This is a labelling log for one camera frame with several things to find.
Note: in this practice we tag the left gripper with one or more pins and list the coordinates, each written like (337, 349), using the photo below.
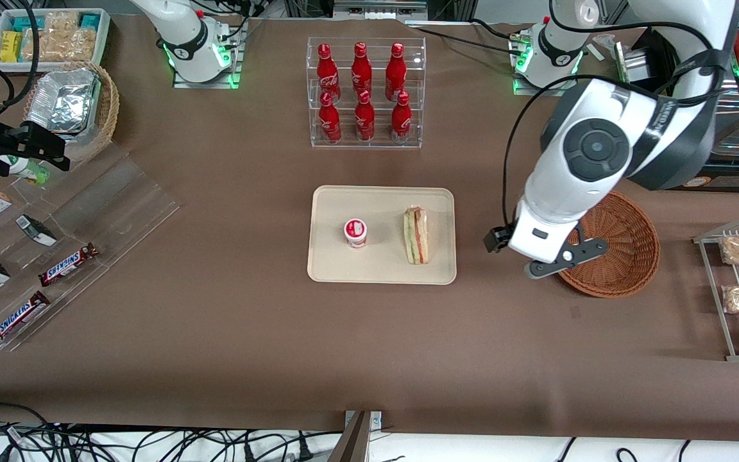
(496, 239)

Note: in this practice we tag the triangle sandwich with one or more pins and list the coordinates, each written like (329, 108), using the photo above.
(416, 237)

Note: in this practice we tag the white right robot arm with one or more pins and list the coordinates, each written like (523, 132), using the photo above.
(183, 32)

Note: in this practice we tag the brown wicker basket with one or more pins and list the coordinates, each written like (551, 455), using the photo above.
(626, 256)

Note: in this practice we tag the light wicker basket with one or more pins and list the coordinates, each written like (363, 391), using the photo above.
(110, 109)

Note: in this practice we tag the beige plastic tray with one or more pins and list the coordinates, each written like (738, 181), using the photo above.
(331, 260)

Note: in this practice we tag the green white bottle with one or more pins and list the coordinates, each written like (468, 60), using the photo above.
(29, 170)

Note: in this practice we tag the silver foil pack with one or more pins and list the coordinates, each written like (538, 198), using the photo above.
(61, 102)

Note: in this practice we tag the yellow snack packet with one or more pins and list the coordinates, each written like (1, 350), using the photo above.
(10, 46)

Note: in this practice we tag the snickers bar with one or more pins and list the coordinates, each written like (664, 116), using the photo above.
(18, 318)
(68, 264)

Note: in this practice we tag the bagged rice crackers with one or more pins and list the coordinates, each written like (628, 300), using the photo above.
(61, 45)
(63, 20)

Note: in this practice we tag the teal snack packet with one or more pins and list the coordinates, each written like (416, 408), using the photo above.
(89, 20)
(26, 24)

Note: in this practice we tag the clear acrylic display stand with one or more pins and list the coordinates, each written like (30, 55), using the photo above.
(122, 205)

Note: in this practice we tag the white plastic bin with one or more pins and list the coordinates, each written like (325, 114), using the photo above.
(106, 38)

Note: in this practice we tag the silver metal plate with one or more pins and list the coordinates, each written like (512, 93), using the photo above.
(626, 64)

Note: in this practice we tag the white paper strip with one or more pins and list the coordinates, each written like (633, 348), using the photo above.
(597, 52)

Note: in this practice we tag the red white yogurt cup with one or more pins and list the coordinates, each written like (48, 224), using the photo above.
(355, 232)

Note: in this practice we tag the red cola bottle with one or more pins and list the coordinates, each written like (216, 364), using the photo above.
(361, 69)
(326, 72)
(329, 123)
(364, 122)
(396, 70)
(401, 122)

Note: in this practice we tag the clear acrylic bottle rack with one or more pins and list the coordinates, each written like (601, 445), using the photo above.
(376, 145)

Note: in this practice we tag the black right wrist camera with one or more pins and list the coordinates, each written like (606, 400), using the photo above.
(33, 144)

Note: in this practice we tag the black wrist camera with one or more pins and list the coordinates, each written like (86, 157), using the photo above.
(496, 239)
(33, 144)

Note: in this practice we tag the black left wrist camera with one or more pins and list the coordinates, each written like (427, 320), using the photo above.
(496, 239)

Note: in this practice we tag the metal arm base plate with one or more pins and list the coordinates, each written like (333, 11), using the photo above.
(539, 91)
(206, 84)

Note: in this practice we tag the grey metal post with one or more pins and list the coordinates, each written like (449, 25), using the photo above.
(351, 443)

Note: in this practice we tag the aluminium frame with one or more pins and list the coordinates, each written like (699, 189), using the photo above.
(376, 8)

